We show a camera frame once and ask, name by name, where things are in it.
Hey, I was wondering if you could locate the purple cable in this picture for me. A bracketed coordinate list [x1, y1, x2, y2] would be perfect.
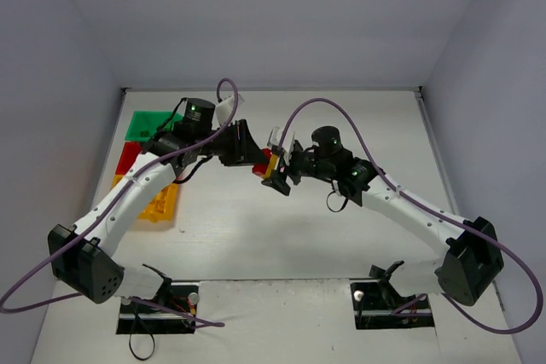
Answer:
[0, 78, 240, 329]
[281, 98, 539, 335]

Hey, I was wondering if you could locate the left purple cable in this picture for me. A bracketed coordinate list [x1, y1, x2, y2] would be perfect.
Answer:
[0, 78, 240, 329]

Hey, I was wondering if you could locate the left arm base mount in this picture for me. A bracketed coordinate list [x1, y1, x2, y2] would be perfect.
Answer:
[115, 280, 200, 335]

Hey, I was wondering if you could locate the yellow lego brick piece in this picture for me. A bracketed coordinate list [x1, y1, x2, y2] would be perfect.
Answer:
[264, 154, 279, 179]

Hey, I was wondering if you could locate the red plastic bin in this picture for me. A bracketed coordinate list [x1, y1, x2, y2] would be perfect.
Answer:
[115, 142, 142, 175]

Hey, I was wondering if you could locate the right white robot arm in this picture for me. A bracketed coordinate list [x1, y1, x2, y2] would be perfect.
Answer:
[262, 126, 504, 306]

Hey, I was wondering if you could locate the green plastic bin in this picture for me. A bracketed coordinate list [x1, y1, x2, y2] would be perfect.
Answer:
[125, 111, 171, 142]

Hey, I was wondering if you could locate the yellow plastic bin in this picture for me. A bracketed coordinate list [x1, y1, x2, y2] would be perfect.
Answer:
[138, 183, 179, 222]

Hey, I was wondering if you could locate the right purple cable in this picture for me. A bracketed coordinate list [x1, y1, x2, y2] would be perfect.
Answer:
[281, 98, 539, 335]

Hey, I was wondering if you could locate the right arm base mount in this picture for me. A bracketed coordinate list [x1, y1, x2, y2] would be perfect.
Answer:
[350, 280, 434, 330]

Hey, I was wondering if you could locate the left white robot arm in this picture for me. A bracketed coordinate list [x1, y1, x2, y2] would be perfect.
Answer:
[48, 95, 268, 304]

